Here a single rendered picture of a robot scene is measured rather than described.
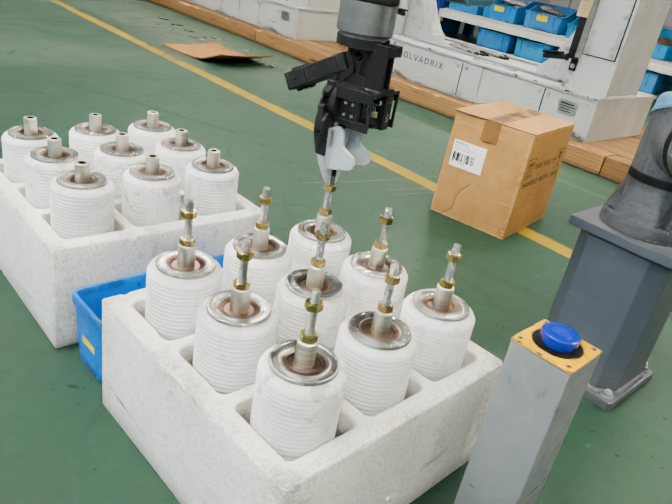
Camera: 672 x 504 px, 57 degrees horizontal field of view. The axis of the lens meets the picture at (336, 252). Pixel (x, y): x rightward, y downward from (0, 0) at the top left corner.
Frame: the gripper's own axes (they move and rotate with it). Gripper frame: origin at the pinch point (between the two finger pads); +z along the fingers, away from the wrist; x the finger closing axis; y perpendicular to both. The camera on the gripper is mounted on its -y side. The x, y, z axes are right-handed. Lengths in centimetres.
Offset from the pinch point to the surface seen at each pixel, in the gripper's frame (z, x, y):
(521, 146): 9, 85, 3
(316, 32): 22, 258, -191
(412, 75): 24, 219, -99
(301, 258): 12.3, -4.7, 0.9
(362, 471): 20.7, -25.6, 27.2
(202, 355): 14.0, -30.2, 6.5
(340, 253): 10.7, -1.2, 5.3
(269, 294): 14.3, -13.7, 2.5
